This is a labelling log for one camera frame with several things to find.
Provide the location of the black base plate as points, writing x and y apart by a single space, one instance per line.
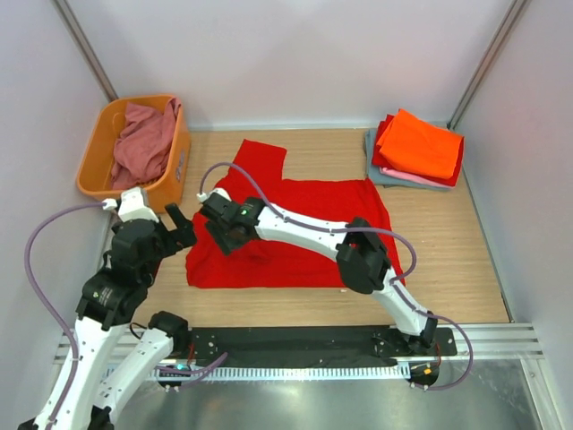
313 347

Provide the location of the aluminium rail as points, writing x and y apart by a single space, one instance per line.
514 340

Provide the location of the pink crumpled shirt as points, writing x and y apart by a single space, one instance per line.
142 148

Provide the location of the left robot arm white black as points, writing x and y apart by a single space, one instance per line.
82 398

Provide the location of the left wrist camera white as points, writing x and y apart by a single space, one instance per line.
132 204

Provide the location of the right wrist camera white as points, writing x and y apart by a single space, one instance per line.
217 198

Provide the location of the corner aluminium profile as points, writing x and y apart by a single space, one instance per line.
499 39
86 50

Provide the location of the folded pink shirt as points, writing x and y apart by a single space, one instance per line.
408 177

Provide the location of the folded red shirt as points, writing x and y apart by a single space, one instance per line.
379 162

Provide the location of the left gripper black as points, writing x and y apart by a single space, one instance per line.
183 233

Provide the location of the left corner aluminium profile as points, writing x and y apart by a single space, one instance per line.
86 50

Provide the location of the folded orange shirt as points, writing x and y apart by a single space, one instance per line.
414 146

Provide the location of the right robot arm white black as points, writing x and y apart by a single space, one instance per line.
362 259

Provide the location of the red t shirt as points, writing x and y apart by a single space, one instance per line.
274 264

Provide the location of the right corner aluminium profile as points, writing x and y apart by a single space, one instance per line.
499 39

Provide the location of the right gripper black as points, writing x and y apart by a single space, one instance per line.
226 244

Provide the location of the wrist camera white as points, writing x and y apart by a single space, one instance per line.
217 198
132 204

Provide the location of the slotted cable duct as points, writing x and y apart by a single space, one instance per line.
181 374

